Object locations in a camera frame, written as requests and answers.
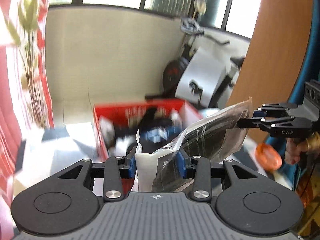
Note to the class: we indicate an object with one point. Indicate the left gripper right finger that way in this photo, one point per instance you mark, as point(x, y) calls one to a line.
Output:
point(183, 163)

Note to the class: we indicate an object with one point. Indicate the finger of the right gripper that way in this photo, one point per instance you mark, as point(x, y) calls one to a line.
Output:
point(262, 123)
point(274, 110)

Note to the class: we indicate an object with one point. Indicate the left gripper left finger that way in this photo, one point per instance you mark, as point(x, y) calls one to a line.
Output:
point(130, 166)

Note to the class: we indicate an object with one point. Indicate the clear plastic packaged bag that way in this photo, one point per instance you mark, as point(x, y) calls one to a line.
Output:
point(215, 137)

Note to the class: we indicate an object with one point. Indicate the black dotted gloves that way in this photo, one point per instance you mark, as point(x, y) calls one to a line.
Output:
point(148, 119)

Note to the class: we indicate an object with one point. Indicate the red strawberry cardboard box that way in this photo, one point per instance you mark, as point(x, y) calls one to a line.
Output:
point(129, 114)

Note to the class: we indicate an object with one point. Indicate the person's right hand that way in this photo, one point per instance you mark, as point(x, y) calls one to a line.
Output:
point(294, 150)

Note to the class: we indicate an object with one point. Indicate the orange round plastic object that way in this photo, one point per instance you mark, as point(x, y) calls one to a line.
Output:
point(268, 158)

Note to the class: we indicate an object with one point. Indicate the blue white packaged item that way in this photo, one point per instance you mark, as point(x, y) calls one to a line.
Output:
point(161, 134)

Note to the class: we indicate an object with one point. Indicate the white sock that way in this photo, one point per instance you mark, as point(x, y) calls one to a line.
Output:
point(107, 131)

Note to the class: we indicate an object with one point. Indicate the brown wooden board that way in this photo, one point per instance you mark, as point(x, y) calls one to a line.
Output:
point(276, 52)

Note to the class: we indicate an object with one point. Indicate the black exercise bike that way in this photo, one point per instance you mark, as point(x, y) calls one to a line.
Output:
point(175, 69)

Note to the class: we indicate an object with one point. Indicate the white paper sheet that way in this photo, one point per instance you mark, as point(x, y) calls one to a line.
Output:
point(200, 80)

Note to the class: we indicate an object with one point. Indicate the geometric patterned sofa cover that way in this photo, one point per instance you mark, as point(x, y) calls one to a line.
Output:
point(48, 151)

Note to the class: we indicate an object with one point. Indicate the red printed backdrop curtain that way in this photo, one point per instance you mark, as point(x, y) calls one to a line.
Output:
point(26, 103)

